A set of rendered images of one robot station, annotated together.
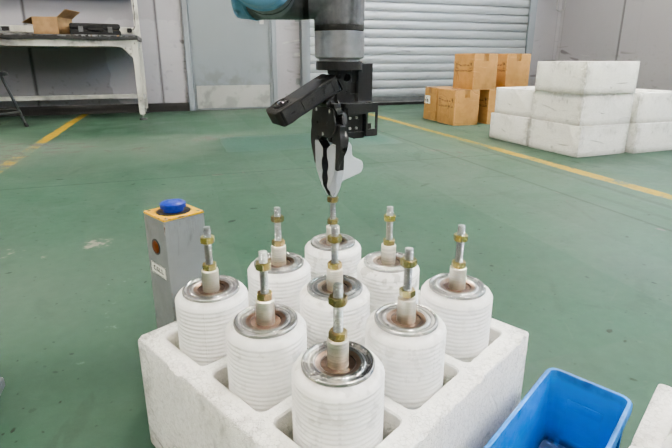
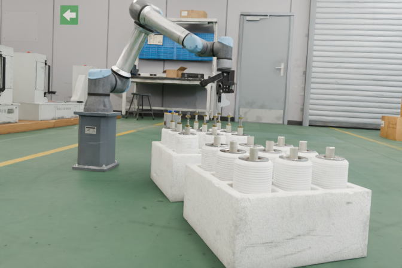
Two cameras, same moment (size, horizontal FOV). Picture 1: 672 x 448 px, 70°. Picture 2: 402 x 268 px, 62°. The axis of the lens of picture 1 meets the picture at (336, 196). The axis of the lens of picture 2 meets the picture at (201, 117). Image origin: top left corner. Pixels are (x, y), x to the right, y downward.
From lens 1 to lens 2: 1.00 m
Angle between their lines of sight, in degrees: 29
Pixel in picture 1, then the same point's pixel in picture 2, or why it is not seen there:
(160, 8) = not seen: hidden behind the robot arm
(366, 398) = (188, 138)
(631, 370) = not seen: hidden behind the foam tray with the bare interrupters
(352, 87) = (227, 77)
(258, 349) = (173, 133)
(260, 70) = (278, 101)
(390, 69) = (367, 106)
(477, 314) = (240, 140)
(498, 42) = not seen: outside the picture
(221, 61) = (255, 95)
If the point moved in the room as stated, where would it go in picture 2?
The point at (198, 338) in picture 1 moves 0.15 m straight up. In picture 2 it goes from (164, 139) to (166, 106)
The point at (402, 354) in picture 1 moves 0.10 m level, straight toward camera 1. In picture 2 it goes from (207, 139) to (192, 140)
